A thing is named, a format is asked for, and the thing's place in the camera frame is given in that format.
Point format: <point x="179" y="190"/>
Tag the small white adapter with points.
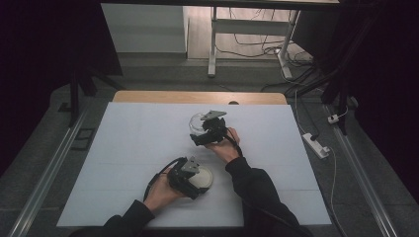
<point x="333" y="118"/>

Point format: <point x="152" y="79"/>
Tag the person's right hand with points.
<point x="226" y="149"/>

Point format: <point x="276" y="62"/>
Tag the black metal stand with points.
<point x="74" y="98"/>
<point x="342" y="98"/>

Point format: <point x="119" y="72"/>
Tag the clear glass jar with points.
<point x="195" y="124"/>

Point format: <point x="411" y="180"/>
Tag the cream round jar lid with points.
<point x="206" y="177"/>

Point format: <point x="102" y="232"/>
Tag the white-legged desk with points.
<point x="250" y="27"/>

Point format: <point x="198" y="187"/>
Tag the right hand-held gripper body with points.
<point x="215" y="128"/>

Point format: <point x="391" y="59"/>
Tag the white power strip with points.
<point x="315" y="145"/>

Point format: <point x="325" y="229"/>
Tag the aluminium floor rail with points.
<point x="359" y="177"/>
<point x="49" y="177"/>

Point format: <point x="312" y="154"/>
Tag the black floor frame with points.
<point x="76" y="139"/>

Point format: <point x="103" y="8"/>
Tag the black plug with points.
<point x="315" y="136"/>

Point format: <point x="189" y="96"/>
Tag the white table mat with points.
<point x="131" y="148"/>

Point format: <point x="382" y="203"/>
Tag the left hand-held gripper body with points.
<point x="183" y="177"/>

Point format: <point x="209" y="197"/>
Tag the black curtain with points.
<point x="39" y="65"/>
<point x="392" y="82"/>

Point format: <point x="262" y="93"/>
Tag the person's left hand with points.
<point x="161" y="192"/>

